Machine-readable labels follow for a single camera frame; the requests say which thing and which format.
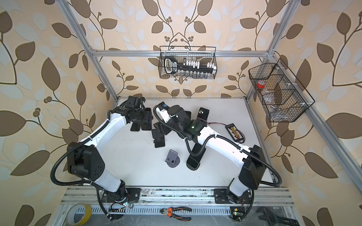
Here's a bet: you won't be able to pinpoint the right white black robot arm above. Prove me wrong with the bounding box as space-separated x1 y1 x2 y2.
153 104 282 204

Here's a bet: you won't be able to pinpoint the black socket tool set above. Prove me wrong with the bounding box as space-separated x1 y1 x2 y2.
163 56 217 74

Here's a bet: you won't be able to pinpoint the grey phone stand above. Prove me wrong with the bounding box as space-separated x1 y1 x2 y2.
165 149 180 168
186 163 199 171

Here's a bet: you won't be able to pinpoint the black adjustable wrench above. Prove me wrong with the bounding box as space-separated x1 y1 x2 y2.
256 207 300 226

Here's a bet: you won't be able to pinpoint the red capped bottle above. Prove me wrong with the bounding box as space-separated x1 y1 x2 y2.
256 80 266 90

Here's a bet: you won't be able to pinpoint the wire basket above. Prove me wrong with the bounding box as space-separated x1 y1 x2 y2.
248 59 315 122
157 45 218 80

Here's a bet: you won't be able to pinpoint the back wire basket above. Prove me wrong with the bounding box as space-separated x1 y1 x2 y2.
157 45 218 80

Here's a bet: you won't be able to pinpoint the front right grey phone stand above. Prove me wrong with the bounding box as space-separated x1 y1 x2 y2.
186 163 199 171

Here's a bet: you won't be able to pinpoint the black phone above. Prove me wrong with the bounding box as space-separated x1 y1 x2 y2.
186 144 206 165
141 107 153 131
130 121 141 132

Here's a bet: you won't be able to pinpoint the right wire basket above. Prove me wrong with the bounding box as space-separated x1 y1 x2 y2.
248 59 315 122

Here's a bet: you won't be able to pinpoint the yellow tape roll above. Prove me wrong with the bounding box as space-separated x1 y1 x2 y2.
66 203 92 226

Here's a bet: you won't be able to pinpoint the black connector board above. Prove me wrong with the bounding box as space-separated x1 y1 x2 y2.
225 123 246 144

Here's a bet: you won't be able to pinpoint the front left grey phone stand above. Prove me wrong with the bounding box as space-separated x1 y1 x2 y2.
165 149 180 168

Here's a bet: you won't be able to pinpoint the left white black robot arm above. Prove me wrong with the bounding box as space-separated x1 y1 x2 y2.
50 96 152 221

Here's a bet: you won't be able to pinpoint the orange handled pliers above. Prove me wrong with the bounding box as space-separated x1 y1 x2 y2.
159 206 193 222

